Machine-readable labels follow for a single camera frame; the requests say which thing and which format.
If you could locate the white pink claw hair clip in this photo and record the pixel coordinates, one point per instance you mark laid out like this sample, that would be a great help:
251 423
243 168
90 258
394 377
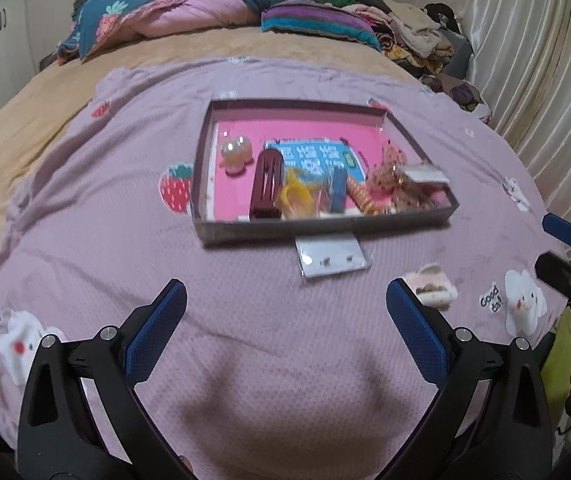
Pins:
432 286

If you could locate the striped purple teal pillow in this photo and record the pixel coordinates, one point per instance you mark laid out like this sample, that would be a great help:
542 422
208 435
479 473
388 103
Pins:
309 18

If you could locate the pile of clothes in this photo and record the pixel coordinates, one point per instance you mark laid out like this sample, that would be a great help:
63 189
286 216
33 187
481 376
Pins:
423 41

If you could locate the dark cardboard box tray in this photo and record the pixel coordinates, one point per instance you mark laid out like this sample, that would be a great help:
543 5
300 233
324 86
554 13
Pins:
363 214

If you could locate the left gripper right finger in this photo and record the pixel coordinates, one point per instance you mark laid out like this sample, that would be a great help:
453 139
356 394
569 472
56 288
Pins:
489 418

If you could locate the cream striped curtain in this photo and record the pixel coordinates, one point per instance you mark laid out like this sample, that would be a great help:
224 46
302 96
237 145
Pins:
522 65

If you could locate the bag of yellow bangles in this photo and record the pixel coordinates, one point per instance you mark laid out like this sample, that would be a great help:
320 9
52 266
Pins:
303 195

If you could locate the white packaged hair clip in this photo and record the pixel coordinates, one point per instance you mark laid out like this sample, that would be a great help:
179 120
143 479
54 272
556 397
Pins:
424 174

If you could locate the bag of clothes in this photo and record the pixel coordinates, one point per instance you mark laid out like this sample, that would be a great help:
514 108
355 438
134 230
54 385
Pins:
464 94

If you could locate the small blue box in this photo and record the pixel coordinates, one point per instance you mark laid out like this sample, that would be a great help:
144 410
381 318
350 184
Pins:
337 190

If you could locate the maroon hair clip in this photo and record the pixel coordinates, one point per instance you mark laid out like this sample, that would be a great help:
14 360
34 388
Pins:
267 184

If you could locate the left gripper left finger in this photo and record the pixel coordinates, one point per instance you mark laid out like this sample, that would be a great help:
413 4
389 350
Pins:
80 416

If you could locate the earring card in plastic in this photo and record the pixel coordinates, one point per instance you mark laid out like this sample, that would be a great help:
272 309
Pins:
329 255

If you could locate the floral teal pink quilt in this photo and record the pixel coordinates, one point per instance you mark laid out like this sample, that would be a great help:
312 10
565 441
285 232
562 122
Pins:
103 24

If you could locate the tan bed sheet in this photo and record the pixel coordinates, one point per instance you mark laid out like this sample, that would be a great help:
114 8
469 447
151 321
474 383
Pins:
41 112

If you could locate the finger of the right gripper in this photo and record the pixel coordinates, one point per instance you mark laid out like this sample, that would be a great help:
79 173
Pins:
555 272
557 227

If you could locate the beige red-dotted bow scrunchie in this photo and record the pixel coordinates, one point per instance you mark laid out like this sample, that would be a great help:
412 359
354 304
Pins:
388 179

